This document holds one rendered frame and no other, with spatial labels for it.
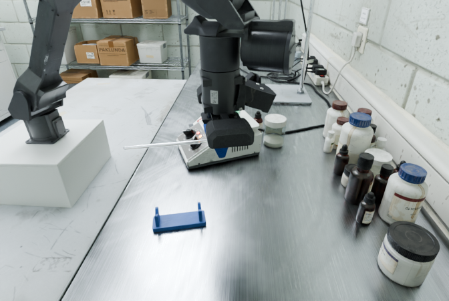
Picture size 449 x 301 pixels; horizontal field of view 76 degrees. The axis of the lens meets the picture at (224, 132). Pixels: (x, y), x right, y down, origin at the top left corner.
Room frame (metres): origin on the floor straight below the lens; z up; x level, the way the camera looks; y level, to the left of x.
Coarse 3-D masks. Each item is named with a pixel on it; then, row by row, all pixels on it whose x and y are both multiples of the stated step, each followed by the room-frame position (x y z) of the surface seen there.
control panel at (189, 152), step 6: (192, 126) 0.70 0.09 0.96; (198, 126) 0.69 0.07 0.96; (204, 132) 0.65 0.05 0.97; (180, 138) 0.67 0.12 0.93; (198, 138) 0.64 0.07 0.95; (204, 138) 0.62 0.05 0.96; (186, 144) 0.63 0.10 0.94; (204, 144) 0.60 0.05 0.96; (186, 150) 0.61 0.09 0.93; (192, 150) 0.60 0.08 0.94; (198, 150) 0.59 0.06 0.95; (186, 156) 0.59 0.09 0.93
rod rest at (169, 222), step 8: (200, 208) 0.41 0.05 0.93; (160, 216) 0.41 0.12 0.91; (168, 216) 0.41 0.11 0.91; (176, 216) 0.41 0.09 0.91; (184, 216) 0.41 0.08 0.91; (192, 216) 0.41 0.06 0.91; (200, 216) 0.40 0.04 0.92; (152, 224) 0.39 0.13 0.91; (160, 224) 0.39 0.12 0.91; (168, 224) 0.39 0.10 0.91; (176, 224) 0.39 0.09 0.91; (184, 224) 0.39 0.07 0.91; (192, 224) 0.39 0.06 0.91; (200, 224) 0.39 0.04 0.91
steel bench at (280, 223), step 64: (320, 128) 0.80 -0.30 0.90; (128, 192) 0.49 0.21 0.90; (192, 192) 0.49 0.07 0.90; (256, 192) 0.49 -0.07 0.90; (320, 192) 0.49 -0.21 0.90; (128, 256) 0.33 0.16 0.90; (192, 256) 0.33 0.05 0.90; (256, 256) 0.33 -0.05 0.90; (320, 256) 0.33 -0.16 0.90; (448, 256) 0.33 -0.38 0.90
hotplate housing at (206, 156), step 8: (256, 136) 0.63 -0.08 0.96; (256, 144) 0.63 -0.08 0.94; (200, 152) 0.59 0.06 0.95; (208, 152) 0.59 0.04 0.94; (232, 152) 0.61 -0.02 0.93; (240, 152) 0.62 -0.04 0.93; (248, 152) 0.63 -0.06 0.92; (256, 152) 0.63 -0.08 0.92; (184, 160) 0.59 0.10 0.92; (192, 160) 0.57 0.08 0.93; (200, 160) 0.58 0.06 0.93; (208, 160) 0.59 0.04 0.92; (216, 160) 0.60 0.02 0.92; (224, 160) 0.61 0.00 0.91; (232, 160) 0.61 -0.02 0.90; (192, 168) 0.58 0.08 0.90
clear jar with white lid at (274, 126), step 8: (272, 120) 0.69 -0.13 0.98; (280, 120) 0.69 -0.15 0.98; (264, 128) 0.70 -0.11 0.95; (272, 128) 0.68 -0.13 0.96; (280, 128) 0.68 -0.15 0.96; (264, 136) 0.70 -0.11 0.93; (272, 136) 0.68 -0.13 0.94; (280, 136) 0.68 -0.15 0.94; (264, 144) 0.69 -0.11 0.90; (272, 144) 0.68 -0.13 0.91; (280, 144) 0.68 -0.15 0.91
